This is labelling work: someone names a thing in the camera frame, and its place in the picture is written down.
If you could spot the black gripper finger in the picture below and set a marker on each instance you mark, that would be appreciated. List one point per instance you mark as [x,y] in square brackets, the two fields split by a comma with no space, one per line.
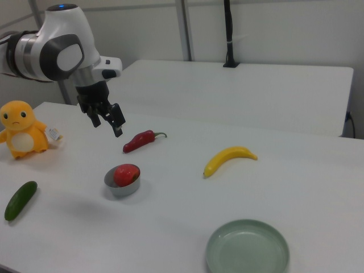
[116,119]
[95,118]

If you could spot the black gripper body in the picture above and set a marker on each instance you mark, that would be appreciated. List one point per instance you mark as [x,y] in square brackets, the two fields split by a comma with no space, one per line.
[92,95]

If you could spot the red apple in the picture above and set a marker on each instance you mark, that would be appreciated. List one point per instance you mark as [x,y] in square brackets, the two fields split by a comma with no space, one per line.
[125,175]

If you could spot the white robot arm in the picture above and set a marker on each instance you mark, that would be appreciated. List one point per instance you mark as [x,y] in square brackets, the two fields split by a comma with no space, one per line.
[57,48]

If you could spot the small grey bowl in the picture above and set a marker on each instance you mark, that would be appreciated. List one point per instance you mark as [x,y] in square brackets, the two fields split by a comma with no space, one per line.
[125,190]

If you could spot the red chili pepper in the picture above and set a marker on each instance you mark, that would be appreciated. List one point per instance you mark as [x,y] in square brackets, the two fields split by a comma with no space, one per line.
[139,140]

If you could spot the white paper toy tag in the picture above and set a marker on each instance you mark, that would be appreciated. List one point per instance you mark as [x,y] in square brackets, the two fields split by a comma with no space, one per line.
[54,134]

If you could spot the yellow plush toy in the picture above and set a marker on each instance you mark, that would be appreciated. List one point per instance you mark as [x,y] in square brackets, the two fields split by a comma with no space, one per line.
[21,130]

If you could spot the green cucumber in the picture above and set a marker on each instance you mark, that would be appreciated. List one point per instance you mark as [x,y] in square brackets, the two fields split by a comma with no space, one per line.
[20,200]

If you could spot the yellow banana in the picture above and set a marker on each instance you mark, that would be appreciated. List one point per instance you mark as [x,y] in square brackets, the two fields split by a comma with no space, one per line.
[227,157]

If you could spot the pale green round plate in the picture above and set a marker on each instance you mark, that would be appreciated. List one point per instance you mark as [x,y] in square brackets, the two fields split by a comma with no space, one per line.
[247,247]

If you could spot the black camera pole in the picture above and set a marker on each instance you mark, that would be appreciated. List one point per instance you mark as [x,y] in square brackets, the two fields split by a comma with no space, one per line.
[229,31]

